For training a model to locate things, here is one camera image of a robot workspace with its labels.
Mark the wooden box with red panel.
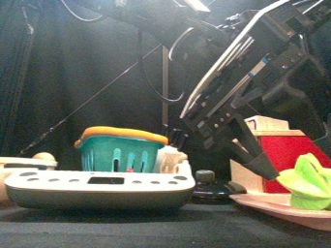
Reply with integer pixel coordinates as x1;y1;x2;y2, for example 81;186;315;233
229;129;331;195

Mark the small white box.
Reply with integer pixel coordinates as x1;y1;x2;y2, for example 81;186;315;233
243;114;290;132

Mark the green toy lettuce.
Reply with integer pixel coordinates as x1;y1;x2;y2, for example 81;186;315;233
275;153;331;211

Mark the pink toy plate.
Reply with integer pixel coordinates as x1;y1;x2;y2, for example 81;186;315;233
229;192;331;232

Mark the white toy knife block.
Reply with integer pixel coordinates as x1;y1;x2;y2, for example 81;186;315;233
154;144;193;175

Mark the teal basket with orange rim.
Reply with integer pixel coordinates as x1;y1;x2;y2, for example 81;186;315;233
74;125;171;173

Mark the white and grey toy appliance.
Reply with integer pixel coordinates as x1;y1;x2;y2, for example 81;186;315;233
5;169;197;211

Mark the beige wooden egg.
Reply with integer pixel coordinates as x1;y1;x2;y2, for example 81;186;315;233
31;151;58;163

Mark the cream toy bowl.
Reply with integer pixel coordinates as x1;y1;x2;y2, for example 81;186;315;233
0;156;59;202

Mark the vertical metal frame pole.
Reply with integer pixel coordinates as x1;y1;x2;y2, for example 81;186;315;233
162;45;171;129

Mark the thin diagonal brace wire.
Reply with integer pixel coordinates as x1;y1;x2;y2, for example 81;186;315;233
19;44;165;157

